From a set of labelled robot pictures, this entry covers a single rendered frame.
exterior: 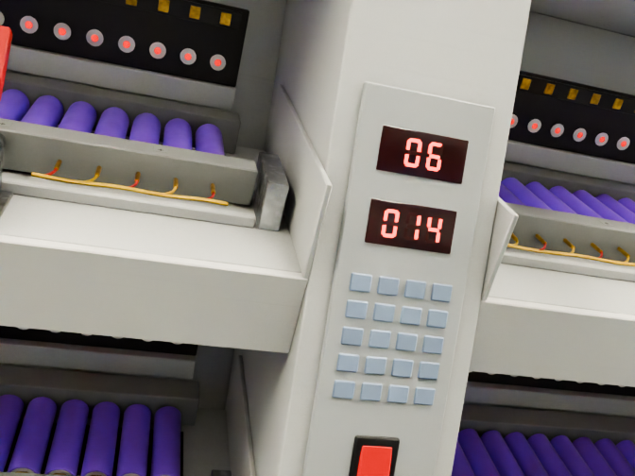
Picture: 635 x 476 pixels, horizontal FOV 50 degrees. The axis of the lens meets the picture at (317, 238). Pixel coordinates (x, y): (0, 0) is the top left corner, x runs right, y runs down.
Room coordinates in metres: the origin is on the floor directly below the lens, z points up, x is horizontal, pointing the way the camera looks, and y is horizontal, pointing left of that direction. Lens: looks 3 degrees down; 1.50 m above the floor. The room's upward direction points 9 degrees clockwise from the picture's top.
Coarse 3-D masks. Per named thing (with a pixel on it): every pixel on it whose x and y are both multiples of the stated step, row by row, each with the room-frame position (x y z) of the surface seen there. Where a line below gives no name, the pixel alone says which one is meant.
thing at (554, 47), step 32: (224, 0) 0.52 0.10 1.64; (256, 0) 0.52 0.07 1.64; (256, 32) 0.52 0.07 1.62; (544, 32) 0.58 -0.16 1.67; (576, 32) 0.59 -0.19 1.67; (608, 32) 0.60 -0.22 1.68; (256, 64) 0.52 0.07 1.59; (544, 64) 0.58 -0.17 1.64; (576, 64) 0.59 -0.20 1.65; (608, 64) 0.60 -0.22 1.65; (256, 96) 0.53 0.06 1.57; (256, 128) 0.53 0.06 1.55; (224, 352) 0.53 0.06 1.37; (224, 384) 0.53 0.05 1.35
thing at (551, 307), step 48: (528, 96) 0.53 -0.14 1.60; (576, 96) 0.54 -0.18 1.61; (624, 96) 0.55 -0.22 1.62; (528, 144) 0.55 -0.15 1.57; (576, 144) 0.56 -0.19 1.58; (624, 144) 0.56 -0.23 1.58; (528, 192) 0.49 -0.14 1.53; (576, 192) 0.53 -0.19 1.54; (624, 192) 0.55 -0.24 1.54; (528, 240) 0.44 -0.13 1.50; (576, 240) 0.45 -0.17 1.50; (624, 240) 0.45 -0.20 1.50; (528, 288) 0.39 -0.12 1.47; (576, 288) 0.40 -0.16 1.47; (624, 288) 0.42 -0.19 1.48; (480, 336) 0.37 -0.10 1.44; (528, 336) 0.37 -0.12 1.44; (576, 336) 0.38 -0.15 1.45; (624, 336) 0.39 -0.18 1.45; (624, 384) 0.40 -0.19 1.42
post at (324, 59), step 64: (320, 0) 0.41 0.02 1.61; (384, 0) 0.34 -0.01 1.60; (448, 0) 0.35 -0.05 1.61; (512, 0) 0.36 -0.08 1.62; (320, 64) 0.38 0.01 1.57; (384, 64) 0.34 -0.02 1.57; (448, 64) 0.35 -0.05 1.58; (512, 64) 0.36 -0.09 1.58; (320, 128) 0.36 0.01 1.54; (320, 256) 0.34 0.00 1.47; (320, 320) 0.34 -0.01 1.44; (256, 384) 0.42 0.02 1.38; (256, 448) 0.39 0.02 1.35; (448, 448) 0.36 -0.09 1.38
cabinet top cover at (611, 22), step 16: (544, 0) 0.55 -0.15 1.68; (560, 0) 0.54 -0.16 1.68; (576, 0) 0.54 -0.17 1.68; (592, 0) 0.53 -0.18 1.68; (608, 0) 0.52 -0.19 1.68; (624, 0) 0.52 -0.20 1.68; (560, 16) 0.58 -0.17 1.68; (576, 16) 0.57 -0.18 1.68; (592, 16) 0.57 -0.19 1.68; (608, 16) 0.56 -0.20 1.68; (624, 16) 0.55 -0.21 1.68; (624, 32) 0.60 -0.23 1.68
